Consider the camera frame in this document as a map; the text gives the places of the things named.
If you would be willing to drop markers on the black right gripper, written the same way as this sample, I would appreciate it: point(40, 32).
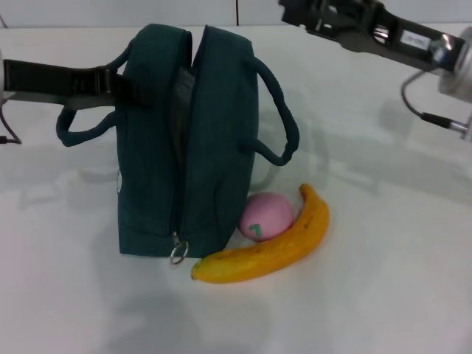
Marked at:
point(387, 37)

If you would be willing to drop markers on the dark teal fabric lunch bag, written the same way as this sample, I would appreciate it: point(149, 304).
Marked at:
point(221, 147)

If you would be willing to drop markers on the yellow banana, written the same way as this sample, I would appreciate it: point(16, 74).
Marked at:
point(258, 262)

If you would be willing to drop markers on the pink toy peach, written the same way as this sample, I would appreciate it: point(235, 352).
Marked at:
point(269, 214)

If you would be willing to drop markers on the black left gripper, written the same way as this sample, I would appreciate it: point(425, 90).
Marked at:
point(48, 81)

